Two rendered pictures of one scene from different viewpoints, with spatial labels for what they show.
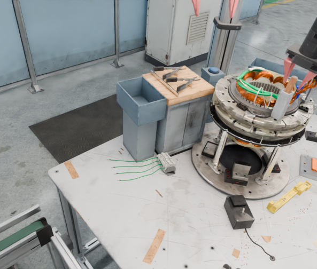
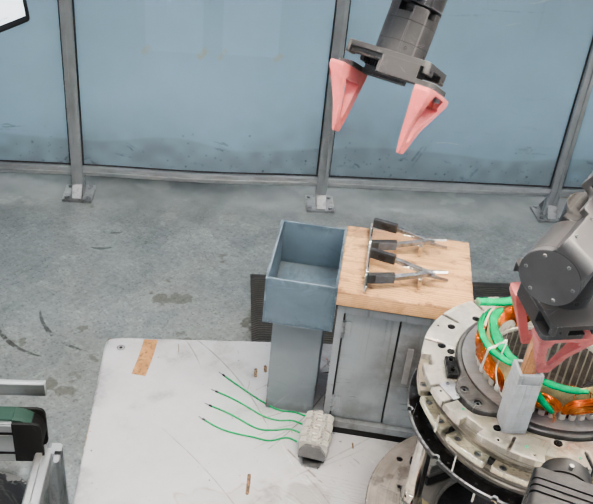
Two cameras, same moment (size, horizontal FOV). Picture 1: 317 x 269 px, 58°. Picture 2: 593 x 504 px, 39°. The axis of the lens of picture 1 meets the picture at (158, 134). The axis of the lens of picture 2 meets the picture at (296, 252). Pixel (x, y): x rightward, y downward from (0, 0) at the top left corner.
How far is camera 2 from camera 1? 0.62 m
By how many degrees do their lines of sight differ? 32
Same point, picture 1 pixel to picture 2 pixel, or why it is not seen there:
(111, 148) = (248, 356)
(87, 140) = not seen: hidden behind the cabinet
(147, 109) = (287, 292)
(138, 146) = (272, 370)
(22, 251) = not seen: outside the picture
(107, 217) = (121, 465)
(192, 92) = (409, 299)
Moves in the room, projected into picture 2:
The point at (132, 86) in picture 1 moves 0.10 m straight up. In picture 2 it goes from (317, 242) to (323, 190)
